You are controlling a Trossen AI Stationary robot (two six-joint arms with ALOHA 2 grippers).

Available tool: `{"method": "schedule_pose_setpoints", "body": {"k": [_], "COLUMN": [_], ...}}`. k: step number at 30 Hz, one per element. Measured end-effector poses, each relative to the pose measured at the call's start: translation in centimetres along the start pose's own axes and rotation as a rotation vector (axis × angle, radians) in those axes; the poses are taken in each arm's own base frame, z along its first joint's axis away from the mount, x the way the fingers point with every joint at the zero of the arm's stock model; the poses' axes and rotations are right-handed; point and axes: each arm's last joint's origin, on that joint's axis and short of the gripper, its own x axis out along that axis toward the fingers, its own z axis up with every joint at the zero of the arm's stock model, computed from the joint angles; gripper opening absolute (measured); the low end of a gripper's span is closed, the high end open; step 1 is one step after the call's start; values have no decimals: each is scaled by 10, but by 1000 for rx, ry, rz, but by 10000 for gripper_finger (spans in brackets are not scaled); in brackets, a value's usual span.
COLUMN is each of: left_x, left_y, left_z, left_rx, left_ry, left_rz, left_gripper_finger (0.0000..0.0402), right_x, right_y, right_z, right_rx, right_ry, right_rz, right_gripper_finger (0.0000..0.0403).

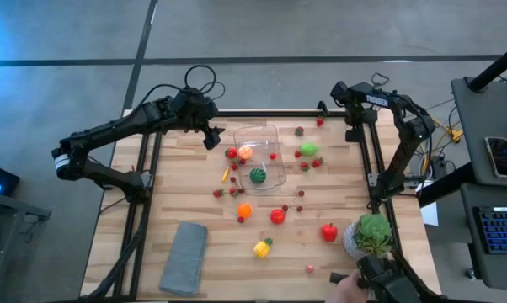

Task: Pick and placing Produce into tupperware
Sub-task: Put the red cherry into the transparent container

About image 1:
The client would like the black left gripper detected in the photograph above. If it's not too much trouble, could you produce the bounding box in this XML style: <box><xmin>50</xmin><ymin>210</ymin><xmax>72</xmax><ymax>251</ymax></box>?
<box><xmin>172</xmin><ymin>88</ymin><xmax>227</xmax><ymax>152</ymax></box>

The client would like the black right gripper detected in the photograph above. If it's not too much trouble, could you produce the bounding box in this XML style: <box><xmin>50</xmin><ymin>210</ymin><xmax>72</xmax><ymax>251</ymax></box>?
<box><xmin>344</xmin><ymin>103</ymin><xmax>379</xmax><ymax>143</ymax></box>

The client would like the bright green lime toy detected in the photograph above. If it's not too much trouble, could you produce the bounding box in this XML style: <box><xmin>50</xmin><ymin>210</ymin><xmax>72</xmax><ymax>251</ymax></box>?
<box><xmin>299</xmin><ymin>142</ymin><xmax>321</xmax><ymax>157</ymax></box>

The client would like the clear plastic tupperware container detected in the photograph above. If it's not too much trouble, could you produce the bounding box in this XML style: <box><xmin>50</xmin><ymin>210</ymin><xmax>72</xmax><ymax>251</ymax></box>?
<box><xmin>232</xmin><ymin>124</ymin><xmax>288</xmax><ymax>195</ymax></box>

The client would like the red bell pepper toy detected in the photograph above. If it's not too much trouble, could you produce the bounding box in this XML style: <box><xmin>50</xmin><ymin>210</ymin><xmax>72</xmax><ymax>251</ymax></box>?
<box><xmin>320</xmin><ymin>222</ymin><xmax>339</xmax><ymax>243</ymax></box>

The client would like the green succulent in white pot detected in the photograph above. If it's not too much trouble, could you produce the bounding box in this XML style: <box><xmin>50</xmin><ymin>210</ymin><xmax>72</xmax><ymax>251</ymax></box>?
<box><xmin>341</xmin><ymin>213</ymin><xmax>395</xmax><ymax>263</ymax></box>

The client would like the black metal beam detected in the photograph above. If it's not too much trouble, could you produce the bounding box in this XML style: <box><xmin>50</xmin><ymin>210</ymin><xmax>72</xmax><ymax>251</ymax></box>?
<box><xmin>416</xmin><ymin>162</ymin><xmax>476</xmax><ymax>208</ymax></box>

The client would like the white paper sheet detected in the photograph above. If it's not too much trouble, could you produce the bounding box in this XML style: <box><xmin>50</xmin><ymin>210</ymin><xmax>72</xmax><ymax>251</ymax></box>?
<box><xmin>417</xmin><ymin>179</ymin><xmax>440</xmax><ymax>227</ymax></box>

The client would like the grey folded cloth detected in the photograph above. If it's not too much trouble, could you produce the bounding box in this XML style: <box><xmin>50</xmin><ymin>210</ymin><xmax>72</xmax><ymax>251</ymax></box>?
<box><xmin>158</xmin><ymin>221</ymin><xmax>210</xmax><ymax>297</ymax></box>

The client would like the black hand-held device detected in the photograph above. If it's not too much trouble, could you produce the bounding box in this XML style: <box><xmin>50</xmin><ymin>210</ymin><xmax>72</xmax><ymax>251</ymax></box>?
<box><xmin>328</xmin><ymin>253</ymin><xmax>425</xmax><ymax>303</ymax></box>

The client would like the black smartphone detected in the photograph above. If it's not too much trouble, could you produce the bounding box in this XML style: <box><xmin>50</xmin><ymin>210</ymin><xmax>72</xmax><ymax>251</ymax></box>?
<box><xmin>484</xmin><ymin>136</ymin><xmax>507</xmax><ymax>179</ymax></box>

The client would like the person's hand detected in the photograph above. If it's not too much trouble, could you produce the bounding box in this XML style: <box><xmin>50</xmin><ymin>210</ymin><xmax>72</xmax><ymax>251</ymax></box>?
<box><xmin>323</xmin><ymin>270</ymin><xmax>371</xmax><ymax>303</ymax></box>

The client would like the black metal pole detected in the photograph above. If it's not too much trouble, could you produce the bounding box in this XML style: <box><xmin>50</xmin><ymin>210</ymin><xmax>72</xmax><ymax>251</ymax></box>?
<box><xmin>467</xmin><ymin>40</ymin><xmax>507</xmax><ymax>92</ymax></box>

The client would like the backlit computer keyboard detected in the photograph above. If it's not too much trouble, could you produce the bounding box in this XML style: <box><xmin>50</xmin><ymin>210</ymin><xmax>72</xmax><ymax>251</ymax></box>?
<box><xmin>473</xmin><ymin>205</ymin><xmax>507</xmax><ymax>256</ymax></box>

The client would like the dark grey keyboard desk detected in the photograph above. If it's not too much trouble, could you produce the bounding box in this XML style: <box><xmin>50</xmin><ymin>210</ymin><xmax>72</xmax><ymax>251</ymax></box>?
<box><xmin>459</xmin><ymin>183</ymin><xmax>507</xmax><ymax>292</ymax></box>

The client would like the dark metal stand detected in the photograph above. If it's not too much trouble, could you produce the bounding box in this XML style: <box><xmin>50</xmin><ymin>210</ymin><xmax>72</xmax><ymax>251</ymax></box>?
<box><xmin>0</xmin><ymin>189</ymin><xmax>52</xmax><ymax>303</ymax></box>

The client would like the black computer with blue light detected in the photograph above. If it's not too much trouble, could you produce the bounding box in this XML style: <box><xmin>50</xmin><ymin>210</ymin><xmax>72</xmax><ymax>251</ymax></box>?
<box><xmin>0</xmin><ymin>162</ymin><xmax>21</xmax><ymax>197</ymax></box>

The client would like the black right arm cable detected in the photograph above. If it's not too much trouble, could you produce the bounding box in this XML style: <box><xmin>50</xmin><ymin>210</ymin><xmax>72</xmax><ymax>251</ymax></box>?
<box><xmin>370</xmin><ymin>72</ymin><xmax>392</xmax><ymax>90</ymax></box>

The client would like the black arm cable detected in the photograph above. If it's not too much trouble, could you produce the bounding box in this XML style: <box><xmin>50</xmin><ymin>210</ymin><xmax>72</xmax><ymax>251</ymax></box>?
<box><xmin>370</xmin><ymin>72</ymin><xmax>392</xmax><ymax>90</ymax></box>
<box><xmin>135</xmin><ymin>63</ymin><xmax>227</xmax><ymax>111</ymax></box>

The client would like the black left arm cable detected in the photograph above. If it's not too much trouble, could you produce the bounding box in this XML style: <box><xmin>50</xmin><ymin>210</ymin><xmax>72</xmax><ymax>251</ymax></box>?
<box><xmin>135</xmin><ymin>63</ymin><xmax>227</xmax><ymax>111</ymax></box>

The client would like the yellow floor cable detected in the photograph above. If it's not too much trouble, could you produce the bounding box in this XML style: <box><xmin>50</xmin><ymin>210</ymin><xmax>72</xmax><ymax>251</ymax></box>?
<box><xmin>430</xmin><ymin>116</ymin><xmax>464</xmax><ymax>163</ymax></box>

